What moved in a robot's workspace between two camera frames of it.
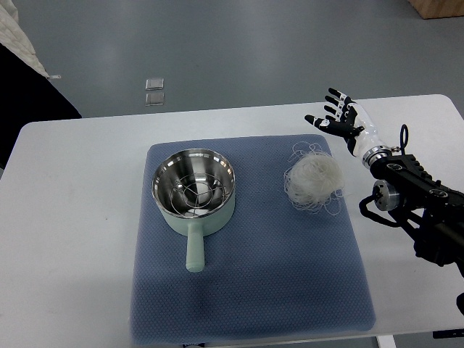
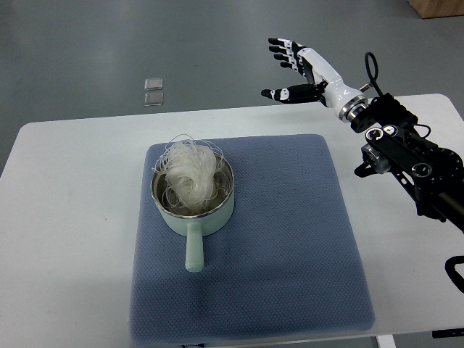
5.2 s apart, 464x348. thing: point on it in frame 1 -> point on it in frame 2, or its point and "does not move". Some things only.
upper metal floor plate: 152,84 does not move
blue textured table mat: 272,270 does not move
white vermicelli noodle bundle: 313,179 -> 191,167
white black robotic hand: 351,122 -> 325,85
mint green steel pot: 195,188 does not move
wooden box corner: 438,9 does not move
